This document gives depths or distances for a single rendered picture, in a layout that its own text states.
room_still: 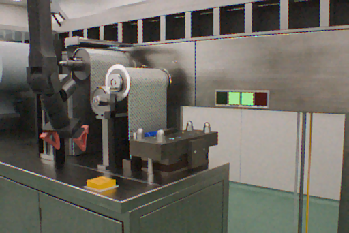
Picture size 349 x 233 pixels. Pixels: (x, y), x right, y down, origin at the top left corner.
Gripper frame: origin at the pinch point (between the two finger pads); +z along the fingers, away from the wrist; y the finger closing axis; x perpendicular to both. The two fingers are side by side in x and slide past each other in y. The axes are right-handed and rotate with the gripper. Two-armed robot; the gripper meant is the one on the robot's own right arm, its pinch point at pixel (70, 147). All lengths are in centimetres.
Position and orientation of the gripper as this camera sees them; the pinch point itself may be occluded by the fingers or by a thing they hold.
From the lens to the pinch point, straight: 111.9
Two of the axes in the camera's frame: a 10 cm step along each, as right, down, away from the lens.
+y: -9.6, -0.3, 2.9
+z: 1.5, 8.2, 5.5
